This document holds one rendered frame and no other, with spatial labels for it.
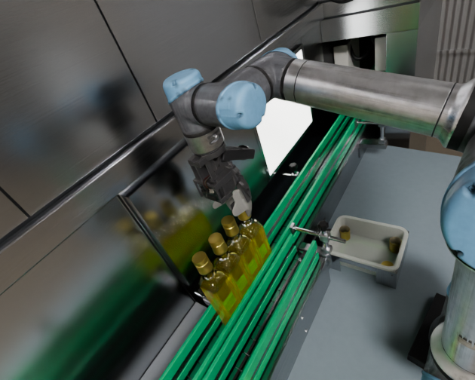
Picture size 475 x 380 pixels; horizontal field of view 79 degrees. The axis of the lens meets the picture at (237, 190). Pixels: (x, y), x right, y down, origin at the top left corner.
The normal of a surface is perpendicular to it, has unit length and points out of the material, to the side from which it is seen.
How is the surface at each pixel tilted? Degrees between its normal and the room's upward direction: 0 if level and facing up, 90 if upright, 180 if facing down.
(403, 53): 90
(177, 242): 90
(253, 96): 90
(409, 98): 50
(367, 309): 0
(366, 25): 90
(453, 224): 81
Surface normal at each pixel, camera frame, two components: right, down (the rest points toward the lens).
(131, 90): 0.80, 0.16
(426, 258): -0.29, -0.75
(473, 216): -0.64, 0.50
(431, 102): -0.55, 0.02
